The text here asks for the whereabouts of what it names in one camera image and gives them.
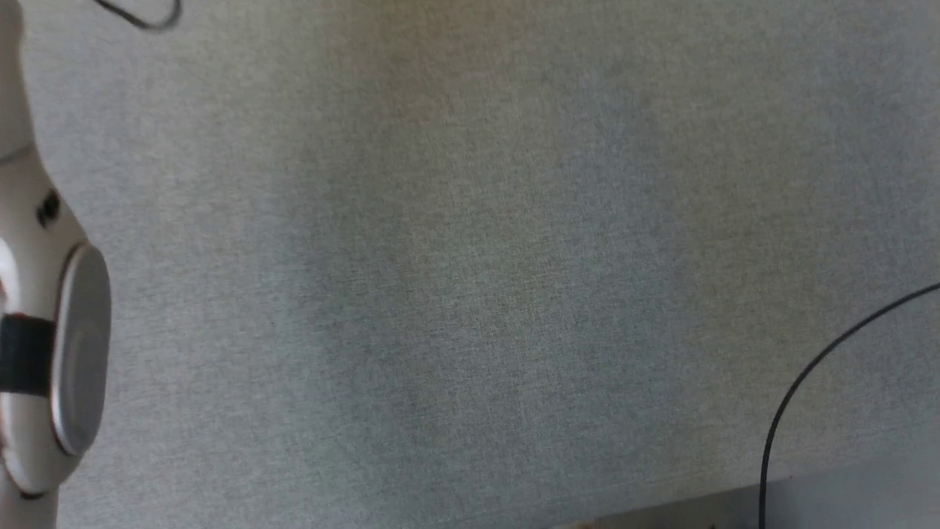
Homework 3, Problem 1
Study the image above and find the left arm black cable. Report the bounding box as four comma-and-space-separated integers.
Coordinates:
94, 0, 184, 32

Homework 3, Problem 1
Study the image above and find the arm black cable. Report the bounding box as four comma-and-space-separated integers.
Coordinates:
759, 282, 940, 529
94, 0, 184, 32

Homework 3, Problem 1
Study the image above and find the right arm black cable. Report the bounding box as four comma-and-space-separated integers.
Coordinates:
759, 282, 940, 529

